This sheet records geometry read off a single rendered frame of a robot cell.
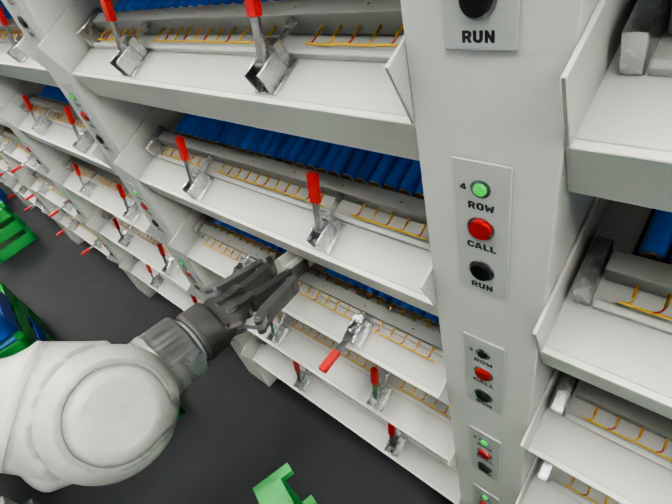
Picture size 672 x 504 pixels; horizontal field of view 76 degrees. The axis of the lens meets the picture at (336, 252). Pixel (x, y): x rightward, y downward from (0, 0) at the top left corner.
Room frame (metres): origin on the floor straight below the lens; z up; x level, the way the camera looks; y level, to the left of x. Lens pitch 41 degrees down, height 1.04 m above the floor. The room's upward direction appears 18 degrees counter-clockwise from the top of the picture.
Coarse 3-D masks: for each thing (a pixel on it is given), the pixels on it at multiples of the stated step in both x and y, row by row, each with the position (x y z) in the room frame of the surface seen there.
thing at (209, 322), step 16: (208, 304) 0.45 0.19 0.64; (224, 304) 0.44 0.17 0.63; (176, 320) 0.42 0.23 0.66; (192, 320) 0.40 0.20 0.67; (208, 320) 0.40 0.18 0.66; (224, 320) 0.41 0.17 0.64; (240, 320) 0.40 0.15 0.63; (208, 336) 0.38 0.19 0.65; (224, 336) 0.39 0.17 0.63; (208, 352) 0.37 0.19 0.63
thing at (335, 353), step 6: (348, 330) 0.39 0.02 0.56; (348, 336) 0.39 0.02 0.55; (342, 342) 0.38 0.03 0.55; (348, 342) 0.38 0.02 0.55; (336, 348) 0.38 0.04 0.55; (342, 348) 0.37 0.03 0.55; (330, 354) 0.37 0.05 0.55; (336, 354) 0.37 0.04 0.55; (324, 360) 0.36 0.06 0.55; (330, 360) 0.36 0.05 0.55; (324, 366) 0.35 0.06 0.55; (330, 366) 0.35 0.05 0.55; (324, 372) 0.35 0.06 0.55
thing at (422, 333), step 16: (224, 240) 0.68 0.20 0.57; (256, 256) 0.61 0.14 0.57; (272, 256) 0.59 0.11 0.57; (320, 288) 0.48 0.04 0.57; (336, 288) 0.47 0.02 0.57; (352, 304) 0.43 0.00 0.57; (368, 304) 0.42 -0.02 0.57; (384, 320) 0.38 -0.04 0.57; (400, 320) 0.37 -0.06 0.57; (384, 336) 0.37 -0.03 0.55; (416, 336) 0.34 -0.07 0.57; (432, 336) 0.33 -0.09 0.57; (416, 352) 0.33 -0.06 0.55
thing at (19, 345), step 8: (16, 312) 1.05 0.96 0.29; (24, 320) 1.04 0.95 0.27; (24, 328) 0.98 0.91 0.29; (16, 336) 0.93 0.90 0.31; (24, 336) 0.93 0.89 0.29; (32, 336) 0.97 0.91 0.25; (16, 344) 0.92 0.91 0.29; (24, 344) 0.92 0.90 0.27; (0, 352) 0.90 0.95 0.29; (8, 352) 0.90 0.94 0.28; (16, 352) 0.91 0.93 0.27
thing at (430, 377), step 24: (192, 216) 0.77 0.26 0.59; (192, 240) 0.75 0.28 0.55; (216, 264) 0.67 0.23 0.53; (288, 312) 0.49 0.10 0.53; (312, 312) 0.47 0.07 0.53; (336, 312) 0.45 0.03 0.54; (336, 336) 0.42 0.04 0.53; (384, 360) 0.35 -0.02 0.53; (408, 360) 0.33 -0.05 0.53; (432, 384) 0.29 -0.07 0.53
